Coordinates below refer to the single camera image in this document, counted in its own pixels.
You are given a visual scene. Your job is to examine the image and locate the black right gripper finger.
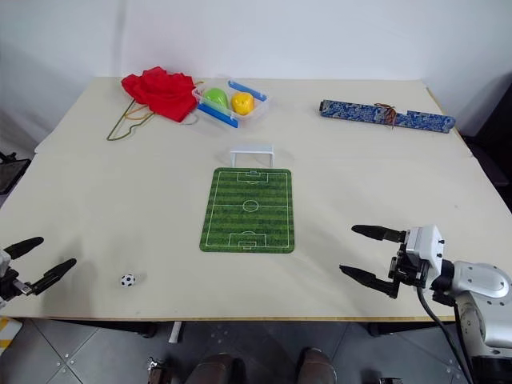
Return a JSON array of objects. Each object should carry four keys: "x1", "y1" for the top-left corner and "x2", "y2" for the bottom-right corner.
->
[
  {"x1": 338, "y1": 264, "x2": 400, "y2": 299},
  {"x1": 350, "y1": 224, "x2": 409, "y2": 243}
]

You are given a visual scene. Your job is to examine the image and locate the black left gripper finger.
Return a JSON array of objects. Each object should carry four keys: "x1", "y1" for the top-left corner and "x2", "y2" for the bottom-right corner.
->
[
  {"x1": 3, "y1": 236, "x2": 45, "y2": 259},
  {"x1": 28, "y1": 258, "x2": 78, "y2": 297}
]

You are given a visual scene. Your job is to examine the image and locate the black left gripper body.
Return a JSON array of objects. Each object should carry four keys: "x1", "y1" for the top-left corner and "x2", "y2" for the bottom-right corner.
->
[{"x1": 0, "y1": 266, "x2": 33, "y2": 303}]

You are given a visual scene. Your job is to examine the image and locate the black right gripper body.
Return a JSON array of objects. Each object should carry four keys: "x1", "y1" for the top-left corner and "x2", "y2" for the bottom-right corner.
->
[{"x1": 386, "y1": 238, "x2": 428, "y2": 290}]

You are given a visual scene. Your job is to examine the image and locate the green soccer field mat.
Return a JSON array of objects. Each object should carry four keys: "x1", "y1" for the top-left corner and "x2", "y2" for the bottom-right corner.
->
[{"x1": 198, "y1": 166, "x2": 298, "y2": 255}]

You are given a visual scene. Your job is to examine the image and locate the black chair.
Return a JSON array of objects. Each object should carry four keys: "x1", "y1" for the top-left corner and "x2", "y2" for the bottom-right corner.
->
[{"x1": 0, "y1": 151, "x2": 33, "y2": 196}]

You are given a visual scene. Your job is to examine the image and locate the dark rounded shape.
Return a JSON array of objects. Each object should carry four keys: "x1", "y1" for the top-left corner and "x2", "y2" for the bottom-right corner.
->
[
  {"x1": 186, "y1": 353, "x2": 247, "y2": 384},
  {"x1": 294, "y1": 346, "x2": 336, "y2": 384}
]

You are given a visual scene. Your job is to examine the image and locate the long blue patterned box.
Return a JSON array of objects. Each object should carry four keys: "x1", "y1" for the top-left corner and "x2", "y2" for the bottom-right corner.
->
[{"x1": 318, "y1": 98, "x2": 458, "y2": 135}]

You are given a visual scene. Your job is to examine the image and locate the white miniature goal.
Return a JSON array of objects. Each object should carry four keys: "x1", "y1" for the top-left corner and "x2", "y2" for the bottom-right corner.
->
[{"x1": 229, "y1": 143, "x2": 278, "y2": 169}]

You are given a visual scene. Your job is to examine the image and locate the clear container with blue clips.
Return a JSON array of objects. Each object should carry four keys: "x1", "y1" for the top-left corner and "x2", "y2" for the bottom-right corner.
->
[{"x1": 191, "y1": 79, "x2": 271, "y2": 131}]

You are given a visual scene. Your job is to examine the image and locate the yellow toy pepper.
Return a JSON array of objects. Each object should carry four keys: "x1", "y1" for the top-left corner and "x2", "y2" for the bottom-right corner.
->
[{"x1": 230, "y1": 92, "x2": 256, "y2": 115}]

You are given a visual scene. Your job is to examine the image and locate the red cloth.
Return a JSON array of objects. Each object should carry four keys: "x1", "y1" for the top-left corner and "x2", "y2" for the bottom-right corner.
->
[{"x1": 120, "y1": 66, "x2": 198, "y2": 123}]

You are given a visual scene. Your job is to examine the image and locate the green toy fruit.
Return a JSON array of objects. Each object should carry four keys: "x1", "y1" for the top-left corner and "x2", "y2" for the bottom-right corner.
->
[{"x1": 203, "y1": 86, "x2": 230, "y2": 110}]

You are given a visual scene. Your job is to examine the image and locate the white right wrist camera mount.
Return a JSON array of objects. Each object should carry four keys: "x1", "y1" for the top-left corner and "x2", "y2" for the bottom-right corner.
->
[{"x1": 405, "y1": 224, "x2": 447, "y2": 278}]

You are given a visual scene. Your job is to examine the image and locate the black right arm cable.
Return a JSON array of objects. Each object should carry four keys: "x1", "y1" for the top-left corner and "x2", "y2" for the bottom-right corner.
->
[{"x1": 415, "y1": 284, "x2": 475, "y2": 384}]

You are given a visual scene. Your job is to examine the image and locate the brown tassel cord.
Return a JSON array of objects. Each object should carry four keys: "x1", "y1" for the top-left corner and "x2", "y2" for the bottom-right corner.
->
[{"x1": 373, "y1": 102, "x2": 402, "y2": 130}]

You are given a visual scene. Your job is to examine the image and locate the white bracket under table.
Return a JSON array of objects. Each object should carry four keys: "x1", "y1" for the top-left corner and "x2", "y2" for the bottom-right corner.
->
[{"x1": 167, "y1": 319, "x2": 186, "y2": 345}]

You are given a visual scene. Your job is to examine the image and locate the yellow-green wire hanger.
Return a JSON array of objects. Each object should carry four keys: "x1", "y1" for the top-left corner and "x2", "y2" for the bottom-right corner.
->
[{"x1": 105, "y1": 81, "x2": 201, "y2": 142}]

